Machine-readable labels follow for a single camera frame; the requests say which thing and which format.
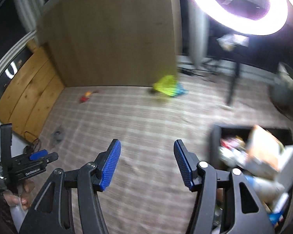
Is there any white Aqua lotion bottle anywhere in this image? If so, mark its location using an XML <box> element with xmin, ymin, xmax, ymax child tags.
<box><xmin>245</xmin><ymin>175</ymin><xmax>285</xmax><ymax>203</ymax></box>

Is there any pine wood side panel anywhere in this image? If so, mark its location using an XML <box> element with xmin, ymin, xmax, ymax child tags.
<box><xmin>0</xmin><ymin>47</ymin><xmax>65</xmax><ymax>142</ymax></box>

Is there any blue plastic clip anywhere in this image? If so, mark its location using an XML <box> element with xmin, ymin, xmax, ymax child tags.
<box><xmin>174</xmin><ymin>82</ymin><xmax>188</xmax><ymax>97</ymax></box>

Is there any ring light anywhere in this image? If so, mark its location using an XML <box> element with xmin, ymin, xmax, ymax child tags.
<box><xmin>193</xmin><ymin>0</ymin><xmax>289</xmax><ymax>35</ymax></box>

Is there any person left hand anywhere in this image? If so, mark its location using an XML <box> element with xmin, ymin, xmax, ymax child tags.
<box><xmin>3</xmin><ymin>180</ymin><xmax>35</xmax><ymax>211</ymax></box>

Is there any black light stand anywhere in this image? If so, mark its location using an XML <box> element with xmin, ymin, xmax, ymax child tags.
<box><xmin>201</xmin><ymin>30</ymin><xmax>249</xmax><ymax>109</ymax></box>

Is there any orange white tissue pack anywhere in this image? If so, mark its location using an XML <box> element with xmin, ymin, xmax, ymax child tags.
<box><xmin>246</xmin><ymin>125</ymin><xmax>284</xmax><ymax>172</ymax></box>

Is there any black storage box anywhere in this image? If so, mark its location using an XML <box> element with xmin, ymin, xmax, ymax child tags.
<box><xmin>209</xmin><ymin>123</ymin><xmax>293</xmax><ymax>234</ymax></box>

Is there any white paper box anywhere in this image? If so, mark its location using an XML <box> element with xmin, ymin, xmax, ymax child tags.
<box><xmin>274</xmin><ymin>145</ymin><xmax>293</xmax><ymax>190</ymax></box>

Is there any beige checkered tablecloth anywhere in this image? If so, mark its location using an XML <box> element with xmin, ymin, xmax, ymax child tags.
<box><xmin>40</xmin><ymin>75</ymin><xmax>293</xmax><ymax>233</ymax></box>

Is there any red orange toy keychain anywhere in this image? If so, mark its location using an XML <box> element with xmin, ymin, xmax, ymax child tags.
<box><xmin>79</xmin><ymin>90</ymin><xmax>99</xmax><ymax>103</ymax></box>

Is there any black power cable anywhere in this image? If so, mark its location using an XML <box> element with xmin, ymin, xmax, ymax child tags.
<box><xmin>23</xmin><ymin>130</ymin><xmax>42</xmax><ymax>152</ymax></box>

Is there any yellow shuttlecock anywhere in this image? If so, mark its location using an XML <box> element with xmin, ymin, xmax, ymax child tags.
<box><xmin>150</xmin><ymin>75</ymin><xmax>178</xmax><ymax>97</ymax></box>

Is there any potted plant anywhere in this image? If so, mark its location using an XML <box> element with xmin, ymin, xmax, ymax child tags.
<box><xmin>269</xmin><ymin>62</ymin><xmax>293</xmax><ymax>120</ymax></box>

